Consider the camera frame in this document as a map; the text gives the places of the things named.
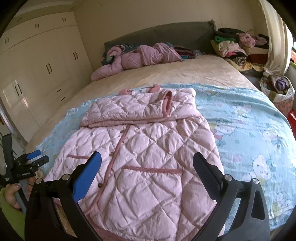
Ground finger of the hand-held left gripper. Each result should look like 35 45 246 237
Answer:
23 149 42 161
27 156 50 171

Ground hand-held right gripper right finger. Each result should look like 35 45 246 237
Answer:
193 152 270 241

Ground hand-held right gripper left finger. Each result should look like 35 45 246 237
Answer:
24 152 102 241

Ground pink quilted jacket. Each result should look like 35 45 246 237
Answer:
44 84 226 241

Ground person's left forearm green sleeve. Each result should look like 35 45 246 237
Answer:
0 187 26 235

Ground bag of clothes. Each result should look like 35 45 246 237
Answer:
260 73 296 109

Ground striped folded clothes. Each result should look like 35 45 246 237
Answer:
173 46 206 60

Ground pile of folded clothes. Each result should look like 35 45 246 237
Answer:
210 27 270 71

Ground person's left hand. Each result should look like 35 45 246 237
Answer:
4 178 31 212

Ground light blue printed blanket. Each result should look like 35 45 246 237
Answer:
37 83 296 232

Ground cream wardrobe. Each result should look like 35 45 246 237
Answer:
0 11 94 139

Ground red plastic object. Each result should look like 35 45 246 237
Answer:
287 111 296 128

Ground bed with beige cover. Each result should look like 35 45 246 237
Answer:
24 54 296 232

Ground pink and teal garment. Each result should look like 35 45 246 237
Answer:
102 44 126 66

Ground crumpled pink padded jacket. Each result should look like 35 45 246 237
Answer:
91 42 183 81

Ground grey upholstered headboard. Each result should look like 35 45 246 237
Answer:
104 20 216 61

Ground cream curtain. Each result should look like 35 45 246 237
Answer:
259 0 292 75

